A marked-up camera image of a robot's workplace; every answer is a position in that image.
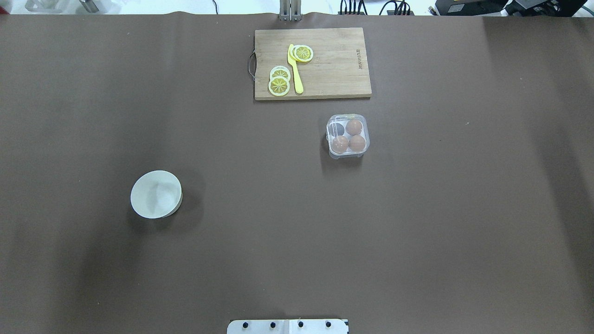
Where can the lemon slice by knife tip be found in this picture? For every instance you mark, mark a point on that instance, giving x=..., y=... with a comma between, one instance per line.
x=302, y=53

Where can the brown egg near in box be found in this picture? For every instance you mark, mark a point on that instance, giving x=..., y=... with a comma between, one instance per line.
x=357, y=143

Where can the brown egg in box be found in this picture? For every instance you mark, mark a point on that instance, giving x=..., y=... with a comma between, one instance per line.
x=357, y=143
x=354, y=127

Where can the brown egg from bowl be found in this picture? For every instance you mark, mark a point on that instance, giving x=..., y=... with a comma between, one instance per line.
x=339, y=144

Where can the white bowl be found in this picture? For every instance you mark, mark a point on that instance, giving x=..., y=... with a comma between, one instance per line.
x=157, y=194

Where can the white camera stand base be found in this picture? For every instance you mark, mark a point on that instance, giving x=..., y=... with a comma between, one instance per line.
x=289, y=326

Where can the upper lemon slice of pair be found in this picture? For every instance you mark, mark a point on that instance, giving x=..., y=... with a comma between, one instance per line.
x=280, y=71

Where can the clear plastic egg box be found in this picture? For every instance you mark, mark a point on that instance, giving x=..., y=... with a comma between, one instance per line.
x=336, y=126

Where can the lemon slice of pair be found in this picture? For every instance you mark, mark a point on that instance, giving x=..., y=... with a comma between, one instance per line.
x=280, y=71
x=279, y=86

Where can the lower lemon slice of pair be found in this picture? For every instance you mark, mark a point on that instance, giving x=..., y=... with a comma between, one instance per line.
x=279, y=86

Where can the aluminium frame post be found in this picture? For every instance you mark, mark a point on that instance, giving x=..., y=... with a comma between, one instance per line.
x=290, y=10

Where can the yellow plastic knife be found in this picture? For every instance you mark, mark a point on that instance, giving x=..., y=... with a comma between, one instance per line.
x=298, y=85

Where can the brown egg far in box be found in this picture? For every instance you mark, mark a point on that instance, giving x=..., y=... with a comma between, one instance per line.
x=354, y=127

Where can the wooden cutting board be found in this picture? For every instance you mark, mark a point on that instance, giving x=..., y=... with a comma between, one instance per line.
x=338, y=69

